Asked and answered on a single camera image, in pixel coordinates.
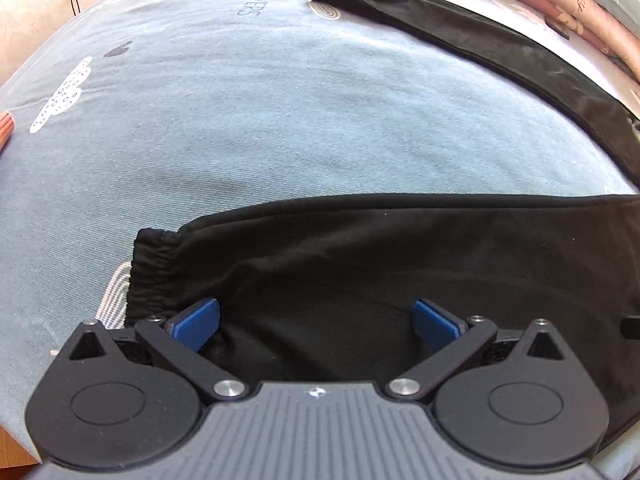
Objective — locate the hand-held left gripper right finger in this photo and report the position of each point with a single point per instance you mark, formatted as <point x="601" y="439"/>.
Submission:
<point x="432" y="327"/>

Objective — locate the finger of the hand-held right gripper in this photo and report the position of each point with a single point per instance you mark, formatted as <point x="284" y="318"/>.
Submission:
<point x="631" y="326"/>

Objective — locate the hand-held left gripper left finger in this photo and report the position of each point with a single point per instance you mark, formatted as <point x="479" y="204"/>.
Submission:
<point x="197" y="322"/>

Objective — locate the blue floral bed sheet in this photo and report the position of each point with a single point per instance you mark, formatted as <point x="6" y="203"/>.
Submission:
<point x="250" y="110"/>

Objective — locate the dark flat phone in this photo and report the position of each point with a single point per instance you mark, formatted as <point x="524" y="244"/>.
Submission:
<point x="559" y="29"/>

